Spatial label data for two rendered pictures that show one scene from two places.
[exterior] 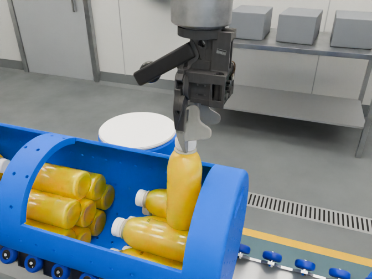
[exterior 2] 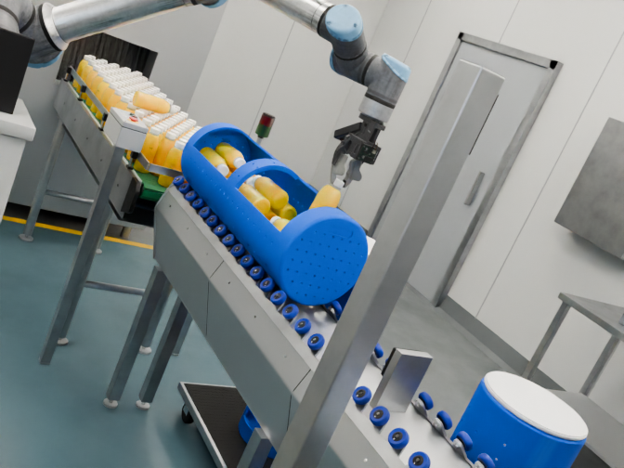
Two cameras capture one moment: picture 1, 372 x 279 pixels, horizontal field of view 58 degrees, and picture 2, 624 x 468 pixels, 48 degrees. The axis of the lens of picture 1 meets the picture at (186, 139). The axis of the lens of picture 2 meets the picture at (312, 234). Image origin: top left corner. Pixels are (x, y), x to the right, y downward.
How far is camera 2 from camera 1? 1.57 m
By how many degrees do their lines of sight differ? 36
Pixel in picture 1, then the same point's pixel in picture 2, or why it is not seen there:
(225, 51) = (370, 130)
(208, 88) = (356, 147)
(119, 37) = (499, 265)
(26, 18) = not seen: hidden behind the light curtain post
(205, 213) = (313, 212)
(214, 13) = (371, 109)
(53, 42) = not seen: hidden behind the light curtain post
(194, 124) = (341, 164)
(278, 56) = not seen: outside the picture
